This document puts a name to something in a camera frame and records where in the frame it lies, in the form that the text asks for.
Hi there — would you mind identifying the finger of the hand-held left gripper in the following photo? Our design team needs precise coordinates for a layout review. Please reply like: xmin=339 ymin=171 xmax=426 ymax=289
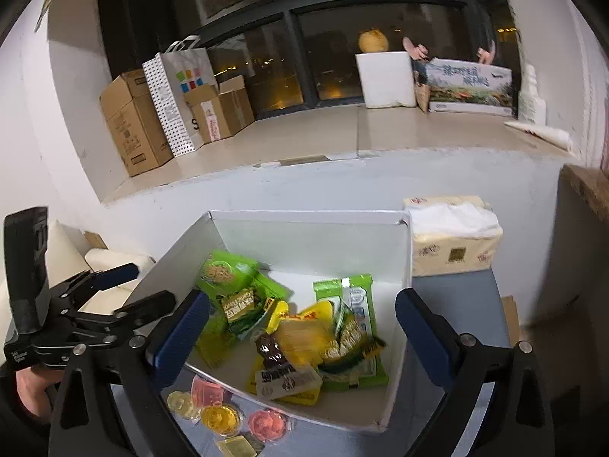
xmin=71 ymin=289 xmax=178 ymax=340
xmin=51 ymin=263 xmax=140 ymax=309

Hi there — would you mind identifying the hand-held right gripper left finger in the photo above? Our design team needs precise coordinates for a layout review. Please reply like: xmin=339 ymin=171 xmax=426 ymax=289
xmin=48 ymin=288 xmax=211 ymax=457

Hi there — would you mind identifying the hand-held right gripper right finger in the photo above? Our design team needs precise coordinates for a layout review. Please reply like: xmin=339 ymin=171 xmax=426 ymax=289
xmin=394 ymin=287 xmax=555 ymax=457

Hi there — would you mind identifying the green seaweed snack packet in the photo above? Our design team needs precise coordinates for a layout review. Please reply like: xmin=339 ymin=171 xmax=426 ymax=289
xmin=218 ymin=273 xmax=292 ymax=341
xmin=194 ymin=312 xmax=234 ymax=368

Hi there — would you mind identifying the pink jelly cup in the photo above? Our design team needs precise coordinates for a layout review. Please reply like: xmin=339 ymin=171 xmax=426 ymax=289
xmin=247 ymin=408 xmax=292 ymax=441
xmin=190 ymin=375 xmax=226 ymax=407

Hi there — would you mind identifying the green round-logo snack packet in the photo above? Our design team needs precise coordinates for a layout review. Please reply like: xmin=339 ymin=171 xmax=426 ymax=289
xmin=196 ymin=250 xmax=260 ymax=298

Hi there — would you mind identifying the orange jelly cup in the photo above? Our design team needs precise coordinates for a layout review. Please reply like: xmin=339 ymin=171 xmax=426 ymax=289
xmin=201 ymin=404 xmax=243 ymax=436

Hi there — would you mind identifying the small brown snack packet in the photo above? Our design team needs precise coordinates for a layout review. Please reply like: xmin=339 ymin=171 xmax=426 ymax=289
xmin=256 ymin=332 xmax=298 ymax=368

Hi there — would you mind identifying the long green snack packet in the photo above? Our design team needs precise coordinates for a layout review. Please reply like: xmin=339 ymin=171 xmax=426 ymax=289
xmin=312 ymin=273 xmax=390 ymax=388

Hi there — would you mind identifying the small white snack packet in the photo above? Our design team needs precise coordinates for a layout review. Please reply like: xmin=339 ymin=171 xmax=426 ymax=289
xmin=253 ymin=363 xmax=323 ymax=399

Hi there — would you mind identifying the yellow snack packet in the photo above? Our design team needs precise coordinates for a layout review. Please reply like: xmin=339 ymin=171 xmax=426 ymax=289
xmin=244 ymin=299 xmax=346 ymax=406

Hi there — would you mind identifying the pale yellow jelly cup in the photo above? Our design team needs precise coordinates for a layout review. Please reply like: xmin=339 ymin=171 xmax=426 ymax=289
xmin=216 ymin=434 xmax=265 ymax=457

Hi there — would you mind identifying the white cardboard box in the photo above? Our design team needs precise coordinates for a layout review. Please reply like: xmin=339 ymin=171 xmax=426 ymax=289
xmin=134 ymin=209 xmax=414 ymax=434

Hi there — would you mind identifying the person's left hand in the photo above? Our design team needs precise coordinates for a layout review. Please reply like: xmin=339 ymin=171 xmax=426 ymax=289
xmin=16 ymin=366 xmax=65 ymax=416

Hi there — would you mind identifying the tissue pack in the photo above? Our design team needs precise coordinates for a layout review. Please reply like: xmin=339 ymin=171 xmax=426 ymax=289
xmin=403 ymin=195 xmax=504 ymax=278

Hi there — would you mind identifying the flat cardboard piece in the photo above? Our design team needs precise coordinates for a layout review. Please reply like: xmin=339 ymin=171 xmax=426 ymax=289
xmin=501 ymin=295 xmax=521 ymax=348

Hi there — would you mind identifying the large brown cardboard box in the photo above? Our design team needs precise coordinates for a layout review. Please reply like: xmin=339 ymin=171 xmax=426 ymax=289
xmin=99 ymin=69 xmax=174 ymax=178

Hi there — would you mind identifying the dotted white paper bag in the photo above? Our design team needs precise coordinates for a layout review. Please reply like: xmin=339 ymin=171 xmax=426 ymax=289
xmin=142 ymin=35 xmax=220 ymax=159

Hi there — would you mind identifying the small open cardboard box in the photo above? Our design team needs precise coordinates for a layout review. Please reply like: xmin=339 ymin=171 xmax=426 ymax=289
xmin=183 ymin=75 xmax=256 ymax=144

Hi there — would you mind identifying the rolled white paper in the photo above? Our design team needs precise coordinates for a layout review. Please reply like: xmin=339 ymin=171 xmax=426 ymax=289
xmin=504 ymin=120 xmax=574 ymax=150

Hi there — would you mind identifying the brown paper bag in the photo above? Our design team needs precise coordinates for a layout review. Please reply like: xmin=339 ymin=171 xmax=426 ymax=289
xmin=413 ymin=80 xmax=433 ymax=114

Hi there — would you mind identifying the landscape printed box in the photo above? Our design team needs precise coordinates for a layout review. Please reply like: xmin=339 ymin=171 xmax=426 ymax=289
xmin=411 ymin=57 xmax=515 ymax=116

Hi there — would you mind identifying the white foam box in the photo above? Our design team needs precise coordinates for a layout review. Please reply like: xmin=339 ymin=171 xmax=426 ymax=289
xmin=355 ymin=50 xmax=418 ymax=109

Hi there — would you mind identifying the white plastic bottle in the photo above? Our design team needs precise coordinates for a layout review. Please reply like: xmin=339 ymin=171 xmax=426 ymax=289
xmin=518 ymin=64 xmax=548 ymax=125

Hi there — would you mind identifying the yellow pomelo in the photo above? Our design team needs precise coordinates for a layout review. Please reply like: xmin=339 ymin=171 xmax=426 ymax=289
xmin=358 ymin=29 xmax=390 ymax=53

